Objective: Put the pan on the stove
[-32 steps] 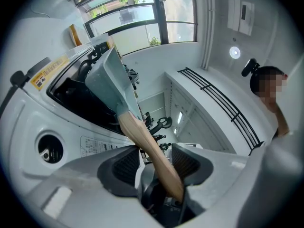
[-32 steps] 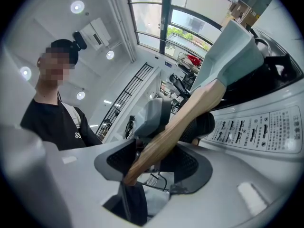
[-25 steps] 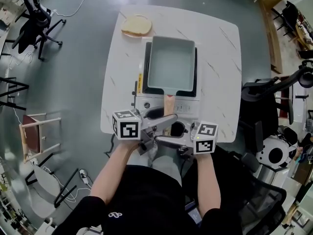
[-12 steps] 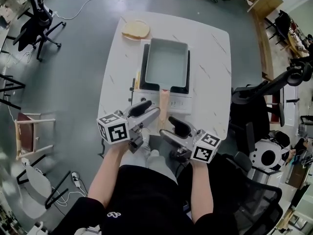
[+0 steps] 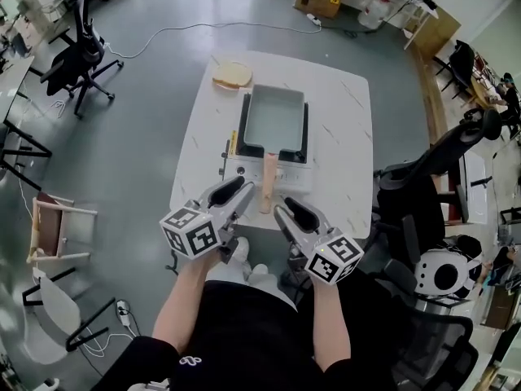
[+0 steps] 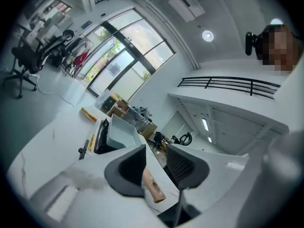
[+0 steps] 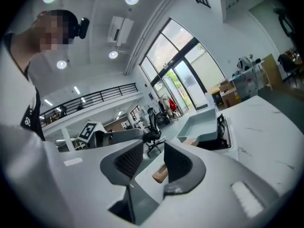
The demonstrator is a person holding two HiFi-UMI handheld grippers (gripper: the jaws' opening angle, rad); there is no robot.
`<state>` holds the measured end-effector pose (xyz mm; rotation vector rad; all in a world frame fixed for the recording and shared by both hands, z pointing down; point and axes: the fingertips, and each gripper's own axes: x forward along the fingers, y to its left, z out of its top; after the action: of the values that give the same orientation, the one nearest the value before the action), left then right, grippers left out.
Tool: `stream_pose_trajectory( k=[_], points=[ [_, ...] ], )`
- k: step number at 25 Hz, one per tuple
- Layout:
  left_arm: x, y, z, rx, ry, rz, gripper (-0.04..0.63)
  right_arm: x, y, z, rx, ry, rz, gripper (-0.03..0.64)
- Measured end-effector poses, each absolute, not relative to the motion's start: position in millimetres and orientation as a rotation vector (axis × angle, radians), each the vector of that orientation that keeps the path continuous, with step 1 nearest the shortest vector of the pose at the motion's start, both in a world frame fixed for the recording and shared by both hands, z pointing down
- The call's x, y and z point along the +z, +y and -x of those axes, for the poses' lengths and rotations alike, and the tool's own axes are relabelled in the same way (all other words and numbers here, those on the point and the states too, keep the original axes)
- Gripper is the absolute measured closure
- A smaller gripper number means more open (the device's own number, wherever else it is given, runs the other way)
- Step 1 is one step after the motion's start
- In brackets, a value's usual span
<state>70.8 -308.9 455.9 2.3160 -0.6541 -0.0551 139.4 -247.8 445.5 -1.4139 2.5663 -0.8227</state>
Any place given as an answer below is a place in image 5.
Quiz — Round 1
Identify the panda shaped white black cushion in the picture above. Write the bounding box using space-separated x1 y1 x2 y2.
414 236 484 301

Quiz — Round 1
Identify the slice of bread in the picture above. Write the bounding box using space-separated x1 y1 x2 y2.
212 60 254 91

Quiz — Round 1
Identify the clear water jug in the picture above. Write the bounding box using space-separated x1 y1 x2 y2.
357 0 392 30

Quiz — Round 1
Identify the white chair black frame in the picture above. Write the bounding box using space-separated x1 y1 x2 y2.
21 266 117 366

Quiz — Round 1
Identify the person's left forearm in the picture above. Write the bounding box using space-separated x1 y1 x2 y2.
152 253 221 354

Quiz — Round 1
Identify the black mesh office chair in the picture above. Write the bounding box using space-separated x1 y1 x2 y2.
390 311 480 391

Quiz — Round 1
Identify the person's right forearm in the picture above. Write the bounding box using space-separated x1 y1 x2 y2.
310 275 353 375

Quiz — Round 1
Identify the long white floor cable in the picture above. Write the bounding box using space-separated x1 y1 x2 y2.
103 21 323 61

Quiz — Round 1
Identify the person's white shoe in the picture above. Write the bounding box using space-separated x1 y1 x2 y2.
247 263 270 287

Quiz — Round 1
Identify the black office chair with headrest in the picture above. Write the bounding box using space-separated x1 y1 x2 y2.
371 108 504 301

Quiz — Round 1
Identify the white portable stove black top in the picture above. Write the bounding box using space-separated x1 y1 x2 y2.
219 91 315 196

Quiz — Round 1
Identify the wooden cabinet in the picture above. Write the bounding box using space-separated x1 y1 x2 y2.
409 6 463 64

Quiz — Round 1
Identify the black frame desk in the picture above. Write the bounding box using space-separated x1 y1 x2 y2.
0 55 54 191

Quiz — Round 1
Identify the small wooden chair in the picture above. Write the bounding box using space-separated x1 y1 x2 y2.
25 191 99 265

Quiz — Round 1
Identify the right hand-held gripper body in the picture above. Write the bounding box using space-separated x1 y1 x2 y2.
287 227 365 287

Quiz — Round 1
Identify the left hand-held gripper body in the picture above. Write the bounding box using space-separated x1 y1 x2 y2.
159 199 242 266

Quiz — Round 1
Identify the white rectangular pan wooden handle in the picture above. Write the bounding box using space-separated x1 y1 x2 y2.
243 83 306 215

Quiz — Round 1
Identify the person's black clothing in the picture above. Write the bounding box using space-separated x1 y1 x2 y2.
90 278 408 391

